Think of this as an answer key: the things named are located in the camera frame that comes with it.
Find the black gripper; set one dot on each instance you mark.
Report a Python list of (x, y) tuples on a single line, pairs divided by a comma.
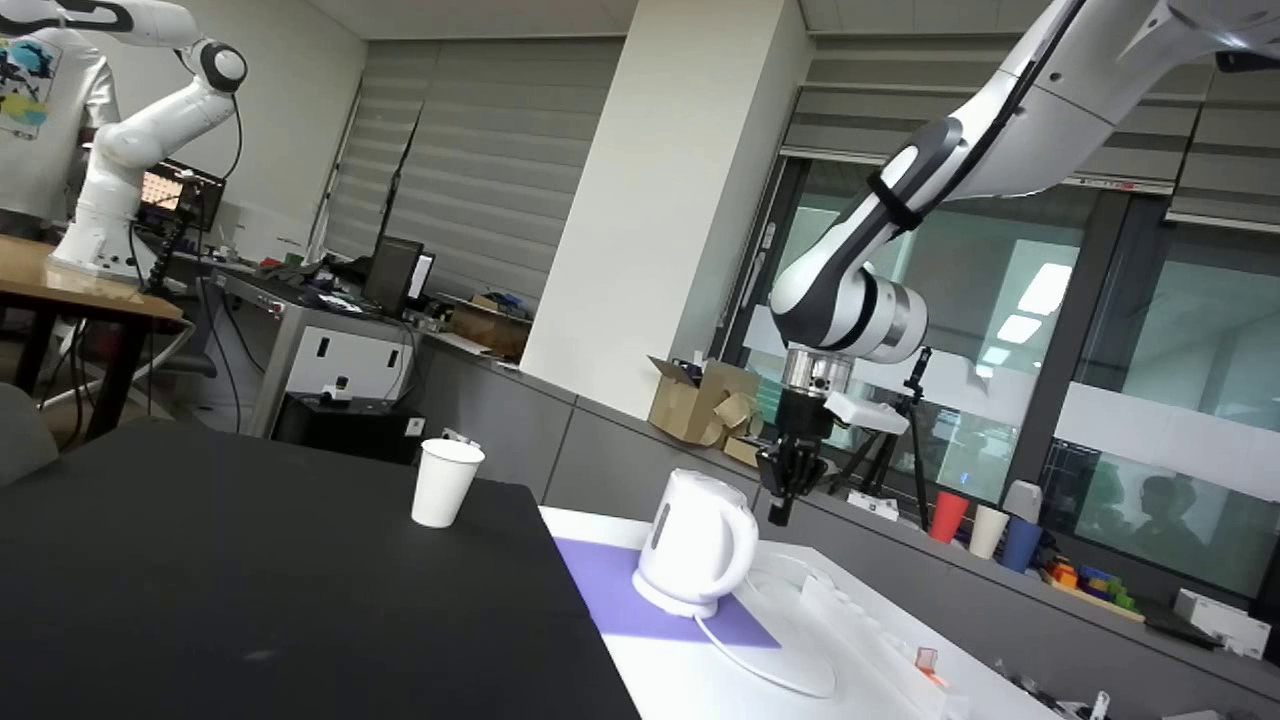
[(804, 407)]

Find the white electric kettle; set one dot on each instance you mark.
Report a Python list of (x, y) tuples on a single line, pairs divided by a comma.
[(693, 542)]

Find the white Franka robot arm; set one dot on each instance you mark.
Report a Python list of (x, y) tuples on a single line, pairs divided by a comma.
[(1012, 134)]

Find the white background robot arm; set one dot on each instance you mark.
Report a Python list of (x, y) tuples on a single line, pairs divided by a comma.
[(120, 147)]

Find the open cardboard box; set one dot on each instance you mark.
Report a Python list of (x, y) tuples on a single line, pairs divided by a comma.
[(703, 403)]

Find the red cup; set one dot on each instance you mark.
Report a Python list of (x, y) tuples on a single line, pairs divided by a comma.
[(946, 519)]

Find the white power strip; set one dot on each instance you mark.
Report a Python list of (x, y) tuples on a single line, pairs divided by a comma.
[(886, 655)]

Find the purple mat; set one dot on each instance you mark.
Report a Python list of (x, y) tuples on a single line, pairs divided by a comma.
[(606, 592)]

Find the blue cup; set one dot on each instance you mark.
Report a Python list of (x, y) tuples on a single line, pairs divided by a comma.
[(1023, 546)]

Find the brown cardboard box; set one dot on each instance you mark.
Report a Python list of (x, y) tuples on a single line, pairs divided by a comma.
[(487, 331)]

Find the white paper cup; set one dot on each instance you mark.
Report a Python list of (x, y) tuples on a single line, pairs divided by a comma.
[(446, 480)]

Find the black monitor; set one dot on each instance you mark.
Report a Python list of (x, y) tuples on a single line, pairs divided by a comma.
[(395, 275)]

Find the grey metal cabinet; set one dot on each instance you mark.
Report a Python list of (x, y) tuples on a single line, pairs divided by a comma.
[(340, 359)]

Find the wooden table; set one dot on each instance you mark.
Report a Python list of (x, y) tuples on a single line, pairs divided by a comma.
[(81, 285)]

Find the person in grey shirt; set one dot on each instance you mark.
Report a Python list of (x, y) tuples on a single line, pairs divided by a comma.
[(42, 122)]

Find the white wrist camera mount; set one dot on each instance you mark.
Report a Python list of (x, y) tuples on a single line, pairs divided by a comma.
[(869, 412)]

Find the black camera tripod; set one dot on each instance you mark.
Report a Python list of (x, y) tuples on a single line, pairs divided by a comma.
[(914, 447)]

